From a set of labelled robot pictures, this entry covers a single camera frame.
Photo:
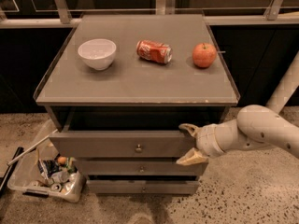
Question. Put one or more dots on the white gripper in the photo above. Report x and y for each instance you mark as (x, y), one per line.
(206, 139)

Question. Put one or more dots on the grey top drawer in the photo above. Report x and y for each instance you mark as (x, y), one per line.
(122, 144)

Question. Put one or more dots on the grey drawer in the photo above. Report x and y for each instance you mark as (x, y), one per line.
(137, 166)
(142, 186)
(122, 144)

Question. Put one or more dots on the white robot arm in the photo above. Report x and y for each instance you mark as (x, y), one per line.
(254, 127)

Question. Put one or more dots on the grey bottom drawer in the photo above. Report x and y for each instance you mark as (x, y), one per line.
(142, 186)

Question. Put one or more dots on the grey drawer cabinet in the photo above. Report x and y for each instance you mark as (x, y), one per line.
(135, 94)

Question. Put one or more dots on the grey middle drawer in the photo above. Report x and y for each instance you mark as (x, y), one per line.
(137, 166)

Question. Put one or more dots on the red apple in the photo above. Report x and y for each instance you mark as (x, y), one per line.
(203, 55)

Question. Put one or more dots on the red soda can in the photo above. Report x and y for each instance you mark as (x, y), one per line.
(154, 51)

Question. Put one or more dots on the white ceramic bowl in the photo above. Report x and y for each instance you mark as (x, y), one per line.
(99, 54)

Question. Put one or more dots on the small orange fruit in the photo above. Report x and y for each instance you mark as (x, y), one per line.
(62, 160)

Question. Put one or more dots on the dark snack bag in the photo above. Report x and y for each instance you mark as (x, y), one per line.
(48, 167)

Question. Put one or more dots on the clear plastic bin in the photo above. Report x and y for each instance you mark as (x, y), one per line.
(65, 184)

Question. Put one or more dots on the grey metal rod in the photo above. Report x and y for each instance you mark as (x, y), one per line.
(31, 148)

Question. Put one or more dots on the black flat bar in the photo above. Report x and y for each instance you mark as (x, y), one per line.
(10, 168)

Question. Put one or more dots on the metal railing frame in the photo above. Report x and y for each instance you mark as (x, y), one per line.
(69, 13)

